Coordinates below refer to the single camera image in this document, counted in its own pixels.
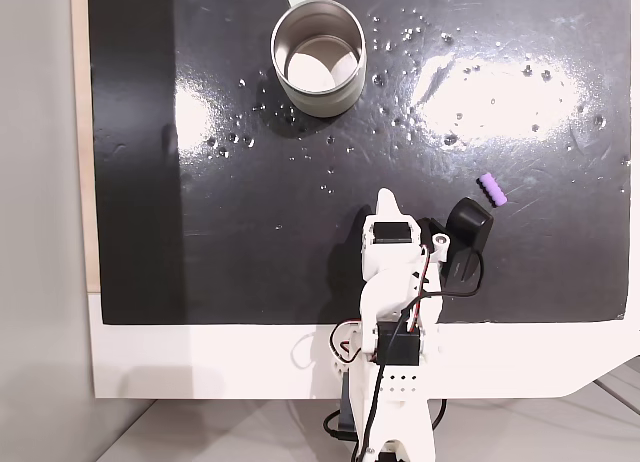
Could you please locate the purple ribbed pen grip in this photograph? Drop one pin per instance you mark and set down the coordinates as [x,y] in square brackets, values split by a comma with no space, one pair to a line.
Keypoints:
[492,191]

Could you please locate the black oval camera box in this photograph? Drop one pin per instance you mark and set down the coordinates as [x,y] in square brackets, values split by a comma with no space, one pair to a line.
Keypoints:
[467,232]

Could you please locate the black glossy mat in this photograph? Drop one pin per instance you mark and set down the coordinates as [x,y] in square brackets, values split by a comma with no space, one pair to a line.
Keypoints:
[250,207]

